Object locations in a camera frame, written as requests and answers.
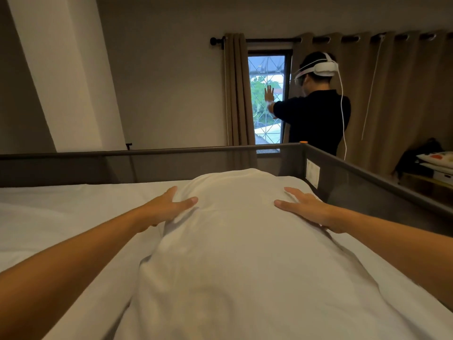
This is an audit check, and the white box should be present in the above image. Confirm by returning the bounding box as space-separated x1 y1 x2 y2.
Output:
419 163 453 187

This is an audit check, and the white curtain cord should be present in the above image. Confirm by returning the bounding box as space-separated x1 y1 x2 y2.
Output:
361 34 386 141

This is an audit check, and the person's right forearm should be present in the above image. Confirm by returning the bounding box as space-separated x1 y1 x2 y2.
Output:
334 208 453 313

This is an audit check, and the white rail label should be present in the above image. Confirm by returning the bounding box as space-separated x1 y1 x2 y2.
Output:
305 158 321 190

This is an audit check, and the person's right hand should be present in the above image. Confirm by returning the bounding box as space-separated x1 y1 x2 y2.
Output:
274 187 347 234

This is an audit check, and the wooden side table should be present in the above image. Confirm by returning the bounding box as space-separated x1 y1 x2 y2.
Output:
399 173 453 206

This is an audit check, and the black curtain rod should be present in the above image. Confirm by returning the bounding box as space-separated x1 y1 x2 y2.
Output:
210 31 453 50

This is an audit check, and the white headset cable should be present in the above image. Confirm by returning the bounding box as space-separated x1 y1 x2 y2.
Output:
337 68 349 161

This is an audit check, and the narrow brown curtain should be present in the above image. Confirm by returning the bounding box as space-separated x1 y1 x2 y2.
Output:
223 33 258 171

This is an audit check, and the white headset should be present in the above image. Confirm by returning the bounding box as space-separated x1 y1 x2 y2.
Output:
294 52 340 86

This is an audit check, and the person's left forearm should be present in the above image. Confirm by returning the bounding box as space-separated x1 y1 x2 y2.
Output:
0 206 152 340

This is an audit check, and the dark framed window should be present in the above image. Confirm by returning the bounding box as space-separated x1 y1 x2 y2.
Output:
247 49 294 155

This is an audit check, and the black bag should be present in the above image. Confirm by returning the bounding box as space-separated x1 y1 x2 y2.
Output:
392 137 445 179

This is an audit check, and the grey mesh bed rail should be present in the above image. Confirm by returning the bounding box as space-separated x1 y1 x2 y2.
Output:
0 142 453 221

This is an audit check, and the white patterned cushion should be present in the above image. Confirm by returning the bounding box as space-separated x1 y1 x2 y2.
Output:
416 151 453 170

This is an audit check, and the white pillow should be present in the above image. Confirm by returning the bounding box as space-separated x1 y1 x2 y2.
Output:
115 168 453 340

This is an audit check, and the white bed sheet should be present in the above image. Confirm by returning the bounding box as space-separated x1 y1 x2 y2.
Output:
0 178 453 340

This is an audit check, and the wide brown curtain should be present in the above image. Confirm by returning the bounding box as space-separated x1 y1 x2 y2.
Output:
282 30 453 178

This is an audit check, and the person's left hand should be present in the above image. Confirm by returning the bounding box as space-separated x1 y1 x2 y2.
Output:
139 186 199 231

